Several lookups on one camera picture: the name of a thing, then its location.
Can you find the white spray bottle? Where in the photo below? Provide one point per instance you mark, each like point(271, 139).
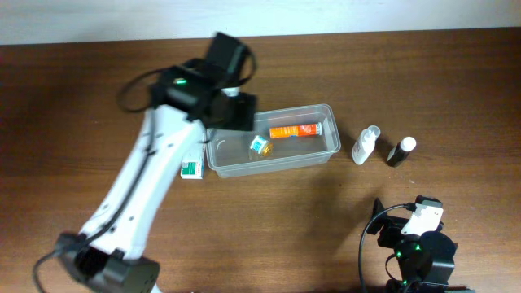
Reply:
point(365, 144)

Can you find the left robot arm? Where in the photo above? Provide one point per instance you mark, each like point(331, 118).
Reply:
point(186, 100)

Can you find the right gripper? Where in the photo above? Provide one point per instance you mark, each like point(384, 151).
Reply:
point(393, 226)

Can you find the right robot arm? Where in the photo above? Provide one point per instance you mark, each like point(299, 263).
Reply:
point(425, 255)

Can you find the white green medicine box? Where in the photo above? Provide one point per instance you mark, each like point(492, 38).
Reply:
point(193, 163)

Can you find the orange tablet tube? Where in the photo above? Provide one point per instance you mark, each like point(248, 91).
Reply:
point(295, 131)

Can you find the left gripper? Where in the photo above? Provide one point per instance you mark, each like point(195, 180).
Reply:
point(246, 119)

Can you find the small amber jar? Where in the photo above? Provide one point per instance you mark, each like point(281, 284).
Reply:
point(260, 147)

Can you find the black bottle white cap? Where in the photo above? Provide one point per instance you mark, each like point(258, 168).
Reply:
point(401, 151)

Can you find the clear plastic container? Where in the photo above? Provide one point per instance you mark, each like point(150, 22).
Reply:
point(230, 155)

